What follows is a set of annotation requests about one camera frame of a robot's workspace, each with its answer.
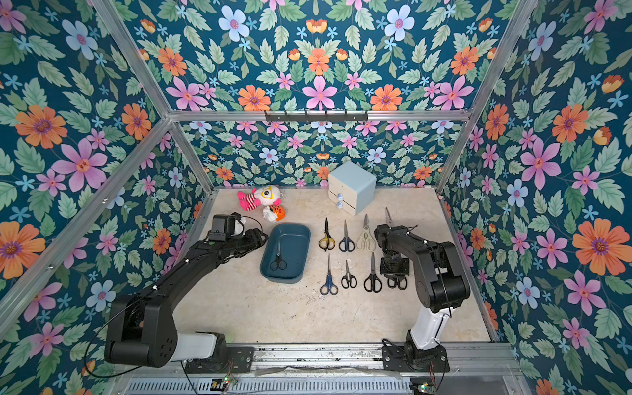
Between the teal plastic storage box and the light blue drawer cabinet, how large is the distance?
0.63 ft

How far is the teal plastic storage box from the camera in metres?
0.90

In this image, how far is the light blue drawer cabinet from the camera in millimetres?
1023
